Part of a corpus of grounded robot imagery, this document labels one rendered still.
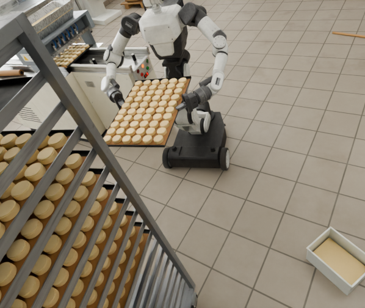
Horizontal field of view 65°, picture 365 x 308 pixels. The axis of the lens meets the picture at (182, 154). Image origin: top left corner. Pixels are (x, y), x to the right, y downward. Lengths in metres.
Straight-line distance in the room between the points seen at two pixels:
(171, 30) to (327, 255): 1.70
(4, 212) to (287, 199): 1.95
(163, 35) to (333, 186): 1.64
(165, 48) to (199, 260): 1.48
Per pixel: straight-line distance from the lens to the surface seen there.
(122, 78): 2.58
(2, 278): 0.81
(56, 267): 0.86
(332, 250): 2.11
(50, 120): 0.79
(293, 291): 2.05
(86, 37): 3.37
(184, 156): 2.49
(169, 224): 2.35
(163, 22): 1.91
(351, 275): 2.07
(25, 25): 0.75
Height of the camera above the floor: 1.96
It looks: 45 degrees down
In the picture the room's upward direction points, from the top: 20 degrees counter-clockwise
